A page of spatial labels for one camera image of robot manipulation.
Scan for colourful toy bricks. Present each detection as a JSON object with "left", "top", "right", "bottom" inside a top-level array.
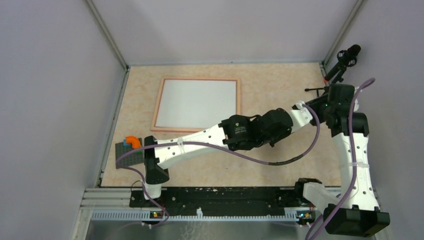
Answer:
[{"left": 122, "top": 136, "right": 142, "bottom": 153}]

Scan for landscape photo print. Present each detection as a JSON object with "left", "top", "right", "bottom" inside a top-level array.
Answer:
[{"left": 154, "top": 79, "right": 238, "bottom": 129}]

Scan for aluminium rail front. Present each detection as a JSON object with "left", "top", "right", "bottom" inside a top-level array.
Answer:
[{"left": 79, "top": 187, "right": 141, "bottom": 209}]

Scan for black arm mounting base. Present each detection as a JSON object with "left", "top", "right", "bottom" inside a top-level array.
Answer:
[{"left": 129, "top": 186, "right": 315, "bottom": 217}]

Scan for black microphone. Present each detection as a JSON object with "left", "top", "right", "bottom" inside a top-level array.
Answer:
[{"left": 323, "top": 44, "right": 362, "bottom": 84}]

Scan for white cable duct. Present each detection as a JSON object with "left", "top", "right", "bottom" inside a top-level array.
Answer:
[{"left": 90, "top": 207, "right": 315, "bottom": 222}]

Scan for grey building baseplate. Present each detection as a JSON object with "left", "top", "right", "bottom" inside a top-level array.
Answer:
[{"left": 115, "top": 139, "right": 144, "bottom": 169}]

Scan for black microphone tripod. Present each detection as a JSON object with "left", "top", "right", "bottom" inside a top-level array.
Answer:
[{"left": 304, "top": 71, "right": 345, "bottom": 97}]

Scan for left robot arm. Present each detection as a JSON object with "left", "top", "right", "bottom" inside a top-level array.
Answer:
[{"left": 143, "top": 101, "right": 319, "bottom": 200}]

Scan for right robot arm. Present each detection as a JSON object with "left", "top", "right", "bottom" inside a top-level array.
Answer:
[{"left": 295, "top": 84, "right": 391, "bottom": 240}]

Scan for pink wooden picture frame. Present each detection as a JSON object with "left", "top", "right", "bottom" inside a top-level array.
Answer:
[{"left": 150, "top": 77, "right": 242, "bottom": 134}]

